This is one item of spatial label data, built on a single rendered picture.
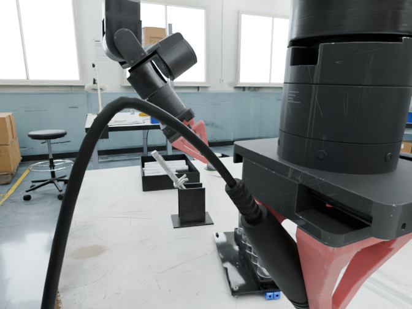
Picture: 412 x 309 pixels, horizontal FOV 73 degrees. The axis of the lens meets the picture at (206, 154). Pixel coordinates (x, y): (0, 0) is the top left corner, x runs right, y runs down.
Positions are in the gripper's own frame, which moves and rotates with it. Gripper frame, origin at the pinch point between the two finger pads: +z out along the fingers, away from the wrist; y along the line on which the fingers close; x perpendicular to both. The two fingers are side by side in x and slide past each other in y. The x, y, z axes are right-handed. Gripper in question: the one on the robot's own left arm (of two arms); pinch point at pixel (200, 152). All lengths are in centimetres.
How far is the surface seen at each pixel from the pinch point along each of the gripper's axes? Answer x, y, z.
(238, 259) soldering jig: 5.6, -17.1, 12.5
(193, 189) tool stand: 5.6, -1.7, 4.6
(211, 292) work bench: 10.6, -22.0, 10.2
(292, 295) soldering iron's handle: 1.6, -41.9, -2.9
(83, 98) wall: 85, 406, -60
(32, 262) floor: 119, 114, 25
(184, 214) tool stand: 10.2, -1.7, 7.7
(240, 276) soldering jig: 6.4, -20.9, 11.9
